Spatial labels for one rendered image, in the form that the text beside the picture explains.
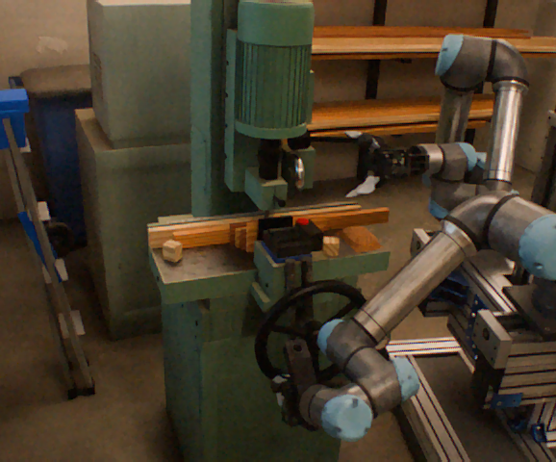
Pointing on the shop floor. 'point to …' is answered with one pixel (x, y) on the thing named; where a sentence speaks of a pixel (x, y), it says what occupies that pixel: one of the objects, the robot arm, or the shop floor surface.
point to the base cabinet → (231, 398)
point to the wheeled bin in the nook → (60, 145)
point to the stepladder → (33, 219)
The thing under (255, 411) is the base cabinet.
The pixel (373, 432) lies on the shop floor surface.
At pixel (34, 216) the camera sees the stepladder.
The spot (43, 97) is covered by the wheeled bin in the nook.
